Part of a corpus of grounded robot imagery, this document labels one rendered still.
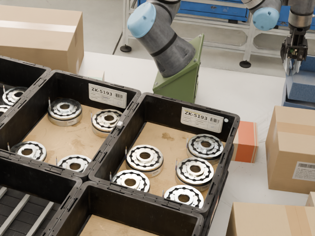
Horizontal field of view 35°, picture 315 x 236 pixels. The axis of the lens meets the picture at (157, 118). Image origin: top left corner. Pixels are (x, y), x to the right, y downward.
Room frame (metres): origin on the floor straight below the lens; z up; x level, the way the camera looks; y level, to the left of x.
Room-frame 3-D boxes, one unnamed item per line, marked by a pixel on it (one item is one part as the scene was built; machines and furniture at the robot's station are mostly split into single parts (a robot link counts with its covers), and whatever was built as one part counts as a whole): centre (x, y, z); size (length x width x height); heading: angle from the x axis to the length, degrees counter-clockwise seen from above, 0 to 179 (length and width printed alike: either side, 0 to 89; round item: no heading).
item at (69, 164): (0.95, 0.21, 0.86); 0.05 x 0.05 x 0.01
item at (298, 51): (1.52, -0.45, 0.98); 0.09 x 0.08 x 0.12; 173
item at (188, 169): (0.98, -0.11, 0.86); 0.05 x 0.05 x 0.01
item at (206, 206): (1.00, -0.04, 0.92); 0.40 x 0.30 x 0.02; 164
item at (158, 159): (1.02, 0.03, 0.86); 0.10 x 0.10 x 0.01
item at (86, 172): (1.08, 0.25, 0.92); 0.40 x 0.30 x 0.02; 164
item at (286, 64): (1.52, -0.44, 0.87); 0.06 x 0.03 x 0.09; 173
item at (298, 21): (1.53, -0.45, 1.06); 0.08 x 0.08 x 0.05
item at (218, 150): (1.08, -0.14, 0.86); 0.10 x 0.10 x 0.01
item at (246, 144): (1.26, -0.25, 0.74); 0.16 x 0.12 x 0.07; 86
